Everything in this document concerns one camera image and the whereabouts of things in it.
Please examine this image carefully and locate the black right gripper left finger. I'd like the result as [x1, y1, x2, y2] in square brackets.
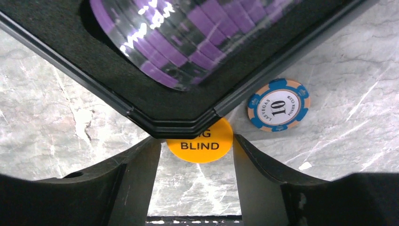
[0, 137, 161, 226]

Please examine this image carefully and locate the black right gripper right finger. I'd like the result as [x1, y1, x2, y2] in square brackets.
[233, 135, 399, 226]

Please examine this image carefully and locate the orange big blind button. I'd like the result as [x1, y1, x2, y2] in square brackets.
[166, 118, 233, 163]

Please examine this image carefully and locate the blue poker chip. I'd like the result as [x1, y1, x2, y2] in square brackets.
[247, 78, 311, 132]

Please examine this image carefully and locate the purple chip stack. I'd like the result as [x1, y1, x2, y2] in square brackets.
[89, 0, 298, 91]

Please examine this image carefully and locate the black poker case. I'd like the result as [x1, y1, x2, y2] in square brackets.
[0, 0, 375, 138]

